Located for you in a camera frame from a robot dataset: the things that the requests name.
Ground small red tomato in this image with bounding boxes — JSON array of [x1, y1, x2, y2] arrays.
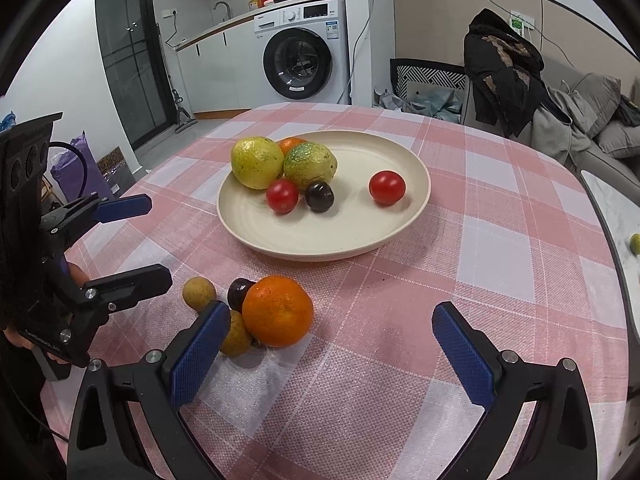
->
[[266, 179, 300, 214]]

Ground large red tomato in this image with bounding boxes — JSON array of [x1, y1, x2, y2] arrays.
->
[[369, 170, 407, 206]]

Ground marble side table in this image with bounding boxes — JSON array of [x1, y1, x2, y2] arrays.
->
[[580, 169, 640, 322]]

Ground dark purple plum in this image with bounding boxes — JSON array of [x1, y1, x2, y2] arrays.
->
[[305, 181, 335, 213], [227, 277, 256, 311]]

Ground floor mop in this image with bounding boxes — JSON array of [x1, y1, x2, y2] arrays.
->
[[167, 25, 197, 134]]

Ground teal cloth pile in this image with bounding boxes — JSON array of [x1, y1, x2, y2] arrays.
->
[[372, 87, 464, 124]]

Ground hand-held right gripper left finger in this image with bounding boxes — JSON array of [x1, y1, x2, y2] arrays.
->
[[67, 300, 232, 480]]

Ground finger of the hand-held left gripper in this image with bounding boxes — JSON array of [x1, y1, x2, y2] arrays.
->
[[40, 193, 153, 235], [65, 263, 174, 322]]

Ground dark clothing on sofa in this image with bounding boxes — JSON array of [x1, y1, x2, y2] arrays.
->
[[617, 95, 640, 127]]

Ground person's left hand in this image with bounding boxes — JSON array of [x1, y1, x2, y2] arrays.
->
[[1, 263, 87, 365]]

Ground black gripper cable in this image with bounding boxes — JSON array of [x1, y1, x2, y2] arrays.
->
[[47, 141, 89, 202]]

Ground wall outlet with green plug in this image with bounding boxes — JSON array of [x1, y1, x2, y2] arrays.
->
[[507, 8, 536, 37]]

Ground large yellow lemon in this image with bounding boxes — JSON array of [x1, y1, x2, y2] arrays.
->
[[230, 137, 286, 191]]

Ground cream round plate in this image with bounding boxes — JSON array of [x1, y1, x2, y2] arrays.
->
[[216, 130, 432, 262]]

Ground dark wall cable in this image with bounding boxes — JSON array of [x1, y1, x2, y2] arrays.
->
[[440, 0, 573, 63]]

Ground dark glass door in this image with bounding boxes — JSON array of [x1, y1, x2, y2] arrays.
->
[[94, 0, 168, 153]]

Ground large grey cushion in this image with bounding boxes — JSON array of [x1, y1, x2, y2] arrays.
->
[[570, 72, 622, 141]]

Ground person's left forearm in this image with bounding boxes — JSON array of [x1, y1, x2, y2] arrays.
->
[[0, 342, 69, 480]]

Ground orange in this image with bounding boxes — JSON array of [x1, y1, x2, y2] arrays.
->
[[278, 137, 309, 157], [242, 275, 315, 348]]

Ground purple bag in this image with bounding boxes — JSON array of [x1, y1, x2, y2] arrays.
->
[[50, 131, 115, 206]]

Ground grey sofa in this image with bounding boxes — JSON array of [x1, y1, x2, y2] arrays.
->
[[520, 55, 640, 188]]

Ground brown longan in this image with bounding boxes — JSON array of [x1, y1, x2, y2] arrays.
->
[[182, 276, 218, 312], [218, 309, 253, 358]]

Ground black jacket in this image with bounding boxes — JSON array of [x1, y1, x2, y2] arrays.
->
[[463, 8, 547, 139]]

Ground patterned cardboard box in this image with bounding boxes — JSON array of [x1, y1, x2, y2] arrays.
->
[[96, 146, 133, 182]]

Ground grey hooded garment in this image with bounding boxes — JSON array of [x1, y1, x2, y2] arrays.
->
[[529, 85, 597, 167]]

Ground small grey cushion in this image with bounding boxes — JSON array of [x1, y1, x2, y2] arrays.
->
[[597, 120, 640, 160]]

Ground black white patterned bag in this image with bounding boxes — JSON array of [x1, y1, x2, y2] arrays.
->
[[389, 58, 471, 122]]

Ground pink checked tablecloth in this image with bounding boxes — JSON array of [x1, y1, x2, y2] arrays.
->
[[40, 102, 629, 480]]

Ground green yellow lemon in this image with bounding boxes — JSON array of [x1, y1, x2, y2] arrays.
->
[[283, 142, 338, 191]]

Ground white washing machine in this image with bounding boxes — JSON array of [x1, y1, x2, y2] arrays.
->
[[252, 0, 351, 106]]

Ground white kitchen counter cabinet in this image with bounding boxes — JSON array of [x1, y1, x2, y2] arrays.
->
[[175, 15, 261, 116]]

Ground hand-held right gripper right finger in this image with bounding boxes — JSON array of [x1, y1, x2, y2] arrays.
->
[[432, 301, 599, 480]]

